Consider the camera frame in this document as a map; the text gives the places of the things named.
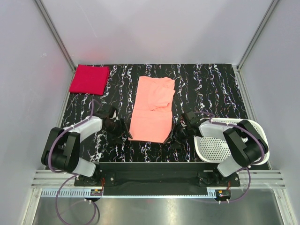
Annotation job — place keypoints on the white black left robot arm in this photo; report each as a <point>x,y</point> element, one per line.
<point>62,149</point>

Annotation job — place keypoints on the white slotted cable duct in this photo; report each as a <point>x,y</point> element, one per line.
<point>108,193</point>

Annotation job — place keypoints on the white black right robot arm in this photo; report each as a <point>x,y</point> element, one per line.
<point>246,145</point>

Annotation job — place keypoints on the folded red t shirt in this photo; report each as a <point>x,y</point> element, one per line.
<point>90,80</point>

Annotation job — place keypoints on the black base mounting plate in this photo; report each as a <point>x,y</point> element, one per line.
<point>158,178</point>

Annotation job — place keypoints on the white perforated plastic basket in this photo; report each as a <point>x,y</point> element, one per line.
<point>214,150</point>

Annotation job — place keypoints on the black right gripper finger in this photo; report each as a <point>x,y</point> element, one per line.
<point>175,145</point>
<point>170,138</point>

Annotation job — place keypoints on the aluminium frame post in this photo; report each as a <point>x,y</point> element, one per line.
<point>51,26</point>
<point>270,10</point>

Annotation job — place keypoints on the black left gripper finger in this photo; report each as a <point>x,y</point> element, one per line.
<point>116,139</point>
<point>125,128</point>

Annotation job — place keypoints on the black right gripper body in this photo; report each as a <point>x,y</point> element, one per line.
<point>183,133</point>

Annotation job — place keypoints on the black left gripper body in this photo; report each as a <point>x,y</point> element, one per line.
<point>115,128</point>

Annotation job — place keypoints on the right aluminium frame post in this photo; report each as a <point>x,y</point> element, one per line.
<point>270,10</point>

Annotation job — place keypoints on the salmon pink t shirt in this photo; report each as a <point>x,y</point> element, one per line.
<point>152,115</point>

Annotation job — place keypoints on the left aluminium frame post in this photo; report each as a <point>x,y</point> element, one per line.
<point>51,26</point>

